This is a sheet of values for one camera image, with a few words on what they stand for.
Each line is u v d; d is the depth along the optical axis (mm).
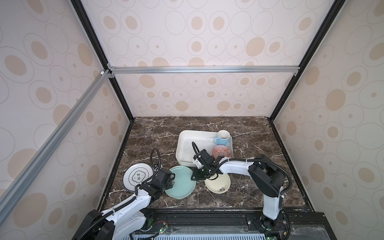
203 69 928
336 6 680
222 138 964
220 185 847
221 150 946
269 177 493
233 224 749
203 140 1072
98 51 815
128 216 490
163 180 665
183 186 853
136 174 889
